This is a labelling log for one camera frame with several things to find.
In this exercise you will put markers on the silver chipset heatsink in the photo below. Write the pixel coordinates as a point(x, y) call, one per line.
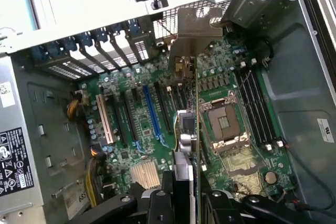
point(144, 175)

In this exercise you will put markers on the open PC case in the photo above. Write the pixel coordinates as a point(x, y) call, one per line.
point(302, 77)

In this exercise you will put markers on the white power connector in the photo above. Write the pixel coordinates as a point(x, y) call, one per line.
point(84, 99)

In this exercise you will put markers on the grey power supply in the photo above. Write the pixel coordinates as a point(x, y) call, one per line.
point(21, 119)

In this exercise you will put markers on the blue slot latch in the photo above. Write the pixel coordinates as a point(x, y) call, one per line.
point(101, 36)
point(85, 41)
point(117, 31)
point(68, 47)
point(134, 27)
point(39, 54)

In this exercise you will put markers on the CPU socket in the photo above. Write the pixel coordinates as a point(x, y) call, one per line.
point(223, 121)

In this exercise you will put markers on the coin cell battery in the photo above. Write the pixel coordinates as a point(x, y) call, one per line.
point(270, 177)

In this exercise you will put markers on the metal socket cover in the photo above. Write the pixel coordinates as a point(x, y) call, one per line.
point(231, 142)

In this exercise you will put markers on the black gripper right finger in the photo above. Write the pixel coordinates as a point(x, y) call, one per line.
point(218, 208)

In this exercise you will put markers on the long black expansion slot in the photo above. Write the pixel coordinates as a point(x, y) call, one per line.
point(162, 107)
point(120, 121)
point(130, 115)

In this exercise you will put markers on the green motherboard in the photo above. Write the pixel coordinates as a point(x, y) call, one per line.
point(147, 153)

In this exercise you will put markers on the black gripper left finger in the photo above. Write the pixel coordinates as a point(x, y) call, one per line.
point(160, 208)

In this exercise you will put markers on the white expansion slot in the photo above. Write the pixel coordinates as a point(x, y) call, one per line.
point(104, 119)

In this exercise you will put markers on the blue expansion slot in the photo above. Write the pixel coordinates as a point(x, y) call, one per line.
point(151, 111)

